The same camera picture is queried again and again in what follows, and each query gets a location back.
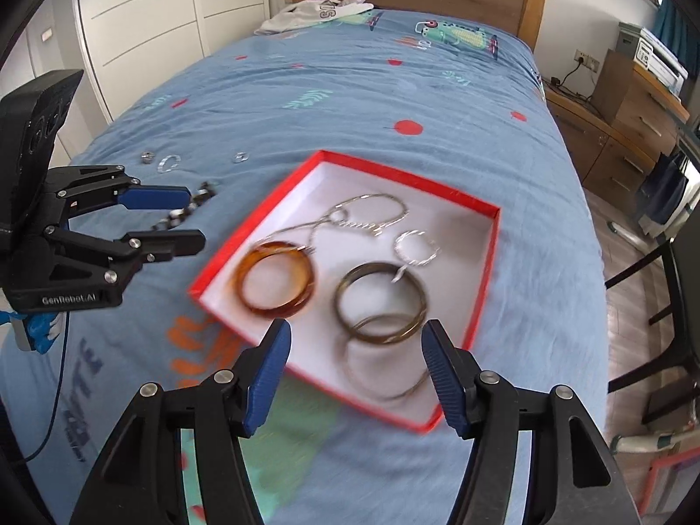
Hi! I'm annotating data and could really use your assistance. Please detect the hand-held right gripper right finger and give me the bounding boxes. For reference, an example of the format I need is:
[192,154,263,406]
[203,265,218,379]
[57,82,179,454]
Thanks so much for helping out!
[421,319,643,525]

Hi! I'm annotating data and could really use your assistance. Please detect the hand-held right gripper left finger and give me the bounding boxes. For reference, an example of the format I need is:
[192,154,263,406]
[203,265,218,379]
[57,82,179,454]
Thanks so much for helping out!
[71,318,293,525]

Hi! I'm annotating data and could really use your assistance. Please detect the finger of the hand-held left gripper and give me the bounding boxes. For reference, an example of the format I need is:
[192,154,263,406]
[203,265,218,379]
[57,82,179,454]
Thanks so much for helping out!
[46,164,192,214]
[44,227,207,286]

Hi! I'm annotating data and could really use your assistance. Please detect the black white bead bracelet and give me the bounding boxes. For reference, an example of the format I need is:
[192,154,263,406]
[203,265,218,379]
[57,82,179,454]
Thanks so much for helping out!
[154,179,221,234]

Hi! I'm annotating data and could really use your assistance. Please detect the amber bangle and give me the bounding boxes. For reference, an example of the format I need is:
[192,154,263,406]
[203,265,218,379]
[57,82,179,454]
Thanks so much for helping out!
[235,239,317,319]

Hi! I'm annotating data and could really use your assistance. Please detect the thin silver bangle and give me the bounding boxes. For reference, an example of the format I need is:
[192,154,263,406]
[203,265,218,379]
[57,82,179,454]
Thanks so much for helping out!
[343,313,438,401]

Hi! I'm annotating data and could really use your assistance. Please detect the dark brown bangle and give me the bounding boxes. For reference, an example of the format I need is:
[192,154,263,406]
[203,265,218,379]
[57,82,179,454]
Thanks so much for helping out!
[335,261,428,348]

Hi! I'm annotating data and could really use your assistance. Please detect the red jewelry box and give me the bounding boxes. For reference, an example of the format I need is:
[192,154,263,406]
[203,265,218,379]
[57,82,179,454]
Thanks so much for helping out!
[187,149,502,435]

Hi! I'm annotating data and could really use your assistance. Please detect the silver bead necklace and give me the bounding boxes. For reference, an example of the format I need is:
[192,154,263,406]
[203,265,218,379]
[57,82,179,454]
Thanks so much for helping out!
[257,192,410,255]

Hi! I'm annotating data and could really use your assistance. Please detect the white wardrobe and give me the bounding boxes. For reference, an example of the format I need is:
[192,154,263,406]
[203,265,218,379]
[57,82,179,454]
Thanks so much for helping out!
[71,0,271,124]

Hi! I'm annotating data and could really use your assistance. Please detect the white garment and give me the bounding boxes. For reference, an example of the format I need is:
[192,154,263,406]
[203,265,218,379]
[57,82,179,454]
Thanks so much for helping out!
[254,0,375,35]

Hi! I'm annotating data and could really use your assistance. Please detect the blue printed blanket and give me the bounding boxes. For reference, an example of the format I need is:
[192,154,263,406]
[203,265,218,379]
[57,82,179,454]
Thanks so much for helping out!
[0,8,610,525]

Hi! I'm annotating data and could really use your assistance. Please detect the black chair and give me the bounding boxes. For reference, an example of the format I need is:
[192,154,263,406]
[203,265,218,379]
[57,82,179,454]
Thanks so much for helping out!
[604,219,700,427]

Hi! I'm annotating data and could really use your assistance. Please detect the blue paper bag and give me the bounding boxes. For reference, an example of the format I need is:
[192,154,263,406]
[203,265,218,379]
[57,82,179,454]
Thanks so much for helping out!
[637,153,695,236]

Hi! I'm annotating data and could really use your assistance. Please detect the wooden dresser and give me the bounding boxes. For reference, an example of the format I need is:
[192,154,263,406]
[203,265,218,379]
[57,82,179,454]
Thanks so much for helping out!
[547,49,691,198]

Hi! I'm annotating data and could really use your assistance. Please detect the white printer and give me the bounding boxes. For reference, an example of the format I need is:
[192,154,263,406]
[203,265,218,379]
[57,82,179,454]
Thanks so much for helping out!
[618,22,690,94]

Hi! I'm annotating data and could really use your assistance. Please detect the teal curtain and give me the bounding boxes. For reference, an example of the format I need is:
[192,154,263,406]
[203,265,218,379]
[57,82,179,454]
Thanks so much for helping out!
[653,0,695,39]

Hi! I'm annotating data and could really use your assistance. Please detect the black power cable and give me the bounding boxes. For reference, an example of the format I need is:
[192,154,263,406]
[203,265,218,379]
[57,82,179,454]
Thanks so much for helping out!
[549,63,594,102]

